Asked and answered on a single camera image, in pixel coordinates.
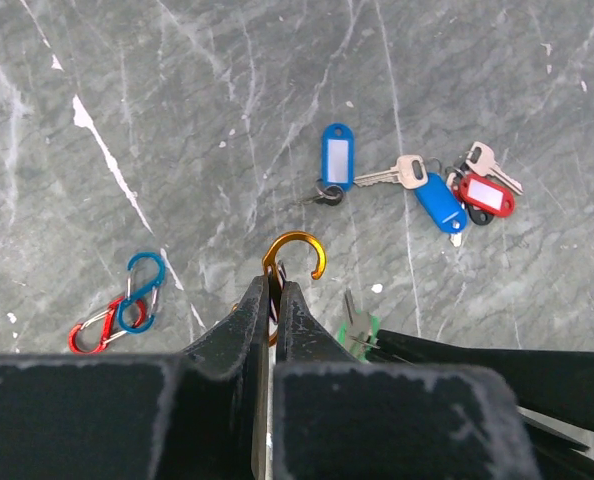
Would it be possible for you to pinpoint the blue tag key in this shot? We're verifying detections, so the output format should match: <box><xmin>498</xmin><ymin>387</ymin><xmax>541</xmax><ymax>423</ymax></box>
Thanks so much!
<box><xmin>297</xmin><ymin>122</ymin><xmax>355</xmax><ymax>206</ymax></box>
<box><xmin>354</xmin><ymin>155</ymin><xmax>468</xmax><ymax>247</ymax></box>

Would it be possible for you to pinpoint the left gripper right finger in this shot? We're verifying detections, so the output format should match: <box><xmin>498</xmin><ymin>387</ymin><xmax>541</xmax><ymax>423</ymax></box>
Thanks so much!
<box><xmin>272</xmin><ymin>282</ymin><xmax>540</xmax><ymax>479</ymax></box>

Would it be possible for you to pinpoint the red S carabiner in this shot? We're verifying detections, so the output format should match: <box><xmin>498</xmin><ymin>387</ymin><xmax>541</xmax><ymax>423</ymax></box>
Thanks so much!
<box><xmin>68</xmin><ymin>295</ymin><xmax>128</xmax><ymax>355</ymax></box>

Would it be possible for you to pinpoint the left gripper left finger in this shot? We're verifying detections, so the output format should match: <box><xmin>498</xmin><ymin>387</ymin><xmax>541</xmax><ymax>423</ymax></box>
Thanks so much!
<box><xmin>0</xmin><ymin>276</ymin><xmax>269</xmax><ymax>479</ymax></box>

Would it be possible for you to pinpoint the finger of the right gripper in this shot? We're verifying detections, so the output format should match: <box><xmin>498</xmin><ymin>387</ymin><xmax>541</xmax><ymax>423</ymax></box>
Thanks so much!
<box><xmin>366</xmin><ymin>330</ymin><xmax>594</xmax><ymax>432</ymax></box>
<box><xmin>519</xmin><ymin>409</ymin><xmax>594</xmax><ymax>480</ymax></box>

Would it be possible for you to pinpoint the green tag key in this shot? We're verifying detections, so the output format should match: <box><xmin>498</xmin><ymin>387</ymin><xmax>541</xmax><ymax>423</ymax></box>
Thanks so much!
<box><xmin>337</xmin><ymin>288</ymin><xmax>379</xmax><ymax>362</ymax></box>

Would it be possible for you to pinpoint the gold S carabiner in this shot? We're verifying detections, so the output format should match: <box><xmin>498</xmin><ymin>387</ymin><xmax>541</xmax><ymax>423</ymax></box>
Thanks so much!
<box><xmin>262</xmin><ymin>230</ymin><xmax>328</xmax><ymax>347</ymax></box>

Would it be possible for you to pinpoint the red tag key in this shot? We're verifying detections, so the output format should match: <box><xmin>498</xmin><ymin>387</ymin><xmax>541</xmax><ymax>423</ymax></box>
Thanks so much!
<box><xmin>445</xmin><ymin>141</ymin><xmax>524</xmax><ymax>226</ymax></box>

